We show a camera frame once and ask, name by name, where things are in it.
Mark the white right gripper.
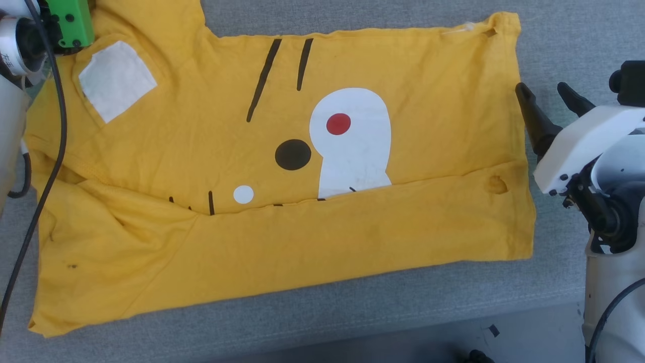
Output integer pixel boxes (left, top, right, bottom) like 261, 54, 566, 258
515, 82, 645, 197

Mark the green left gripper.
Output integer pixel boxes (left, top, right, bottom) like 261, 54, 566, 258
39, 0, 96, 52

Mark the yellow cartoon face t-shirt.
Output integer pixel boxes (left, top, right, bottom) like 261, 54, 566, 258
24, 0, 536, 337

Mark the grey fabric sofa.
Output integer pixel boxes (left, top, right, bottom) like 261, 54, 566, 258
0, 0, 645, 363

